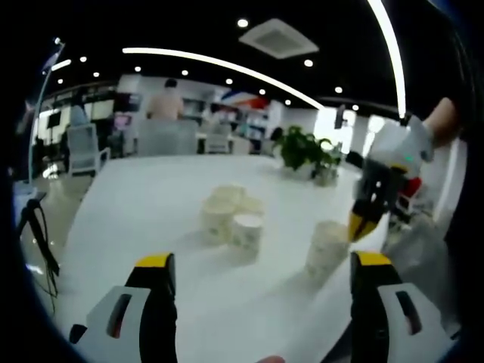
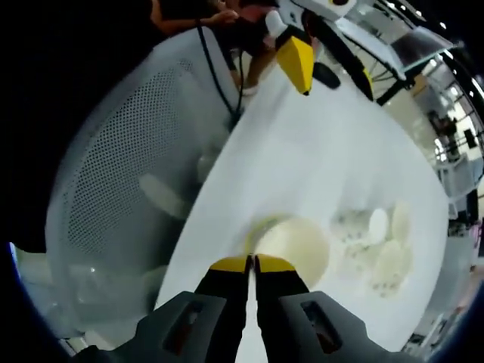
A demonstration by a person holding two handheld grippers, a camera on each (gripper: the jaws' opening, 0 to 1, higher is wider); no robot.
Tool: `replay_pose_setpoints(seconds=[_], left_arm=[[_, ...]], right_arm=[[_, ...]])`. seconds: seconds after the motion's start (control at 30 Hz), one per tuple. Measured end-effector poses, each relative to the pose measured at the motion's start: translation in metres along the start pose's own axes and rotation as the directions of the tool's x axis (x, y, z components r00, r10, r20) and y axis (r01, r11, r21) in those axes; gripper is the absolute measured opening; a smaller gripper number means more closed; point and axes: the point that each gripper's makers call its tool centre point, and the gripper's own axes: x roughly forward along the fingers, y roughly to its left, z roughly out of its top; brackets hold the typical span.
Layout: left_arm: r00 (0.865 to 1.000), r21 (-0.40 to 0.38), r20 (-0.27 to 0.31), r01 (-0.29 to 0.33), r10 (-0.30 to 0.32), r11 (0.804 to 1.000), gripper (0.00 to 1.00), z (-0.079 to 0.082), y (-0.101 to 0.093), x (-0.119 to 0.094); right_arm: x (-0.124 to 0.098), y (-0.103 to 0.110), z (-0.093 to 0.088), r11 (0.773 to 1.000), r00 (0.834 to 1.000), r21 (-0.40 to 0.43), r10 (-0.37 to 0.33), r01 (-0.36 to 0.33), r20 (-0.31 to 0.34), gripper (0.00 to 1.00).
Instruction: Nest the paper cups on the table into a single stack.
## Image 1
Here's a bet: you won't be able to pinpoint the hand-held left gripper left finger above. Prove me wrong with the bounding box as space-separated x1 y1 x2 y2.
85 252 178 363

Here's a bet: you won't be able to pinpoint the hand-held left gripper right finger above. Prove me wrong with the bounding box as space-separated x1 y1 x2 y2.
349 251 454 363

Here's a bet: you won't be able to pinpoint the small glass vase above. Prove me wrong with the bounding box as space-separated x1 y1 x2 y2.
315 166 339 188

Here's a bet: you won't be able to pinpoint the green potted plant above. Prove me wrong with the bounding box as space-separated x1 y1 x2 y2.
272 125 341 182

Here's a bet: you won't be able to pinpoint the black tripod stand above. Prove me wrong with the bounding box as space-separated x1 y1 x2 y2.
17 198 61 303

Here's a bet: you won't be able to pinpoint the white armrest chair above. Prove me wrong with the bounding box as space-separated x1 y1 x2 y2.
66 123 113 177
206 124 234 154

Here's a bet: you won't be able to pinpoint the ceiling air vent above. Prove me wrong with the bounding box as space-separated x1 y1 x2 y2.
237 18 321 61

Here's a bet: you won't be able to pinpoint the white table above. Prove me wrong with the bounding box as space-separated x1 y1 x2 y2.
56 153 402 363

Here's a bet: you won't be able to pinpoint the round ceiling downlights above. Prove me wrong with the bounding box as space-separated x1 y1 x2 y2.
56 17 360 113

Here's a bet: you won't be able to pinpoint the grey fabric chair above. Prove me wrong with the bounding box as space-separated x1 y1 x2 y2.
136 119 200 157

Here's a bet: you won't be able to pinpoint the tall thin pole stand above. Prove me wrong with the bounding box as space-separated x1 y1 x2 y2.
28 37 66 185

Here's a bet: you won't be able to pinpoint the red blue wall banner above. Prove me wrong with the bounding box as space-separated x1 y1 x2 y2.
215 90 271 113

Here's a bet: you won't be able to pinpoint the dark wall screen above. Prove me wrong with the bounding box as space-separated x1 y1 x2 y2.
115 92 143 113

